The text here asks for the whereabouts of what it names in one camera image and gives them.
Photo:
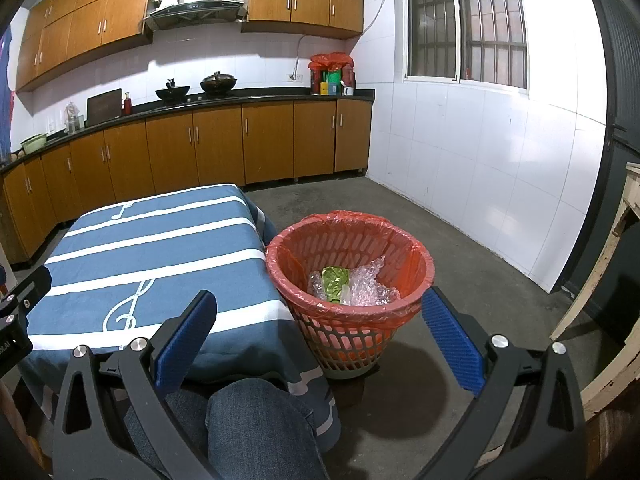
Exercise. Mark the clear plastic bag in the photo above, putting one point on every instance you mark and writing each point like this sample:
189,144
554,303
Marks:
370,285

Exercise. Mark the person's leg in jeans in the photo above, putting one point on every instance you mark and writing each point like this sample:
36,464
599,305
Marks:
185,425
260,430

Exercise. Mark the black pot with lid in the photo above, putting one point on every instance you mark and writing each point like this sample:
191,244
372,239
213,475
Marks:
218,84

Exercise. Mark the black kitchen countertop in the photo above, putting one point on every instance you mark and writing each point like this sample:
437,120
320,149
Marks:
280,94

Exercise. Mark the red plastic bag on goods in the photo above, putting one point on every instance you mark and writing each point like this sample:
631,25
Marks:
330,60

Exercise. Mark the person's right leg in jeans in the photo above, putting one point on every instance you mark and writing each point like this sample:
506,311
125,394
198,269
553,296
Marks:
260,430

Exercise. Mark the green basin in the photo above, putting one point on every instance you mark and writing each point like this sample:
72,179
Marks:
34,144

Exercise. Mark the dark cutting board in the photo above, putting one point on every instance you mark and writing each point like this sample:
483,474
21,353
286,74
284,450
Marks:
104,106

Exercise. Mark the blue white striped tablecloth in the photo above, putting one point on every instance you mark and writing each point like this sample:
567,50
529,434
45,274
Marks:
150,240

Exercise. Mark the black wok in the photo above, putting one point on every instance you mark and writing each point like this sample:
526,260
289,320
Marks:
172,92

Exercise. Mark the pink and blue hanging cloth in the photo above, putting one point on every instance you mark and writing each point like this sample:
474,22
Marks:
5,85

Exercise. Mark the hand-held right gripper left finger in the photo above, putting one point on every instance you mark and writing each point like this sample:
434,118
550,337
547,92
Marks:
185,340

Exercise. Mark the wooden wall cabinets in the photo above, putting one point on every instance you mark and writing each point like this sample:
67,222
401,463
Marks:
90,25

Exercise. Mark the steel range hood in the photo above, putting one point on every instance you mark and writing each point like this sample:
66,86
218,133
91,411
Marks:
200,7

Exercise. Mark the clear glass jar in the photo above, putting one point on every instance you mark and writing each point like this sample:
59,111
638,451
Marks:
75,121

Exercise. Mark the red bottle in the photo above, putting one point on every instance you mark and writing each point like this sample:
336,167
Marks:
128,106

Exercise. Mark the cream wooden frame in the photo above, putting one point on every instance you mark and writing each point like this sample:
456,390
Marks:
634,180

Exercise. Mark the person's left leg in jeans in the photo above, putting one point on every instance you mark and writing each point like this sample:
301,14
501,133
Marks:
185,425

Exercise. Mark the barred window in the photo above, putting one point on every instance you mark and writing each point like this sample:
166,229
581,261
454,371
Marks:
440,25

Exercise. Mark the green box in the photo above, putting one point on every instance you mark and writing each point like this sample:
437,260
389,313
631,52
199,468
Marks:
331,85

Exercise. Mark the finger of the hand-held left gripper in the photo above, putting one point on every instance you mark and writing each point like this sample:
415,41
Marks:
32,282

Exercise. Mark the yellow-green foil bag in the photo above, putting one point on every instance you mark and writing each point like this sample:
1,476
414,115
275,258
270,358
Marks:
335,280

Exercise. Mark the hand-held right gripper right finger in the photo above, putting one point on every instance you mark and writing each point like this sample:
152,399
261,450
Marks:
452,340

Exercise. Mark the orange plastic basket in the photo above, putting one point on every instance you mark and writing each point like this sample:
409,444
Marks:
350,345

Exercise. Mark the wooden base cabinets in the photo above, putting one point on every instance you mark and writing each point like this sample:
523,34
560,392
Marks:
220,140

